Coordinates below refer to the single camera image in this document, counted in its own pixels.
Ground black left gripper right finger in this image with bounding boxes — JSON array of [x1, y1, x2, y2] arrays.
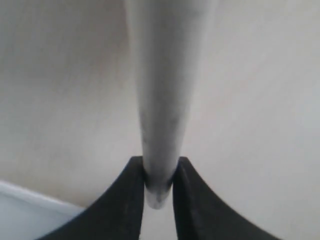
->
[[172, 156, 313, 240]]

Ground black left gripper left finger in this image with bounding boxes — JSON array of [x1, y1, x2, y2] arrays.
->
[[42, 156, 145, 240]]

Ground wooden drumstick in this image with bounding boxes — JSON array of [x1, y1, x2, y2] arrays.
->
[[125, 0, 214, 210]]

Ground white rectangular plastic tray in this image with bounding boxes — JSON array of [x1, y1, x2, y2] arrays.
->
[[0, 181, 84, 240]]

